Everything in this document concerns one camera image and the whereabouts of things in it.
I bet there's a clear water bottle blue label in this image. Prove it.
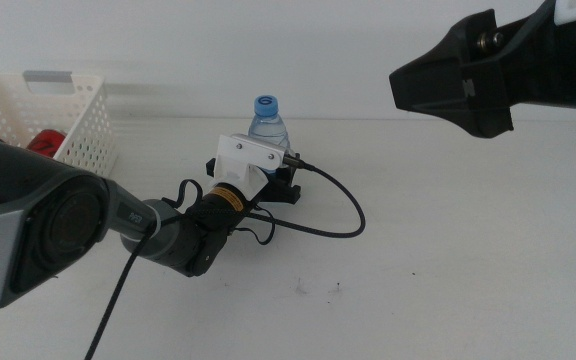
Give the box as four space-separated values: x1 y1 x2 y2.
247 94 292 176

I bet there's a red cola can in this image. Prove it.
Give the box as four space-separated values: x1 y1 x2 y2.
26 128 68 159

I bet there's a white perforated plastic basket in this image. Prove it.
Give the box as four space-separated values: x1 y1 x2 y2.
0 72 119 179

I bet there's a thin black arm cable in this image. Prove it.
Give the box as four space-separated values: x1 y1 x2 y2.
163 178 276 246

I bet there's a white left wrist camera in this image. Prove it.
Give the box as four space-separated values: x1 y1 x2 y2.
216 133 292 201

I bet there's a black braided camera cable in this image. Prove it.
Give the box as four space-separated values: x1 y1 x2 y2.
84 153 368 360

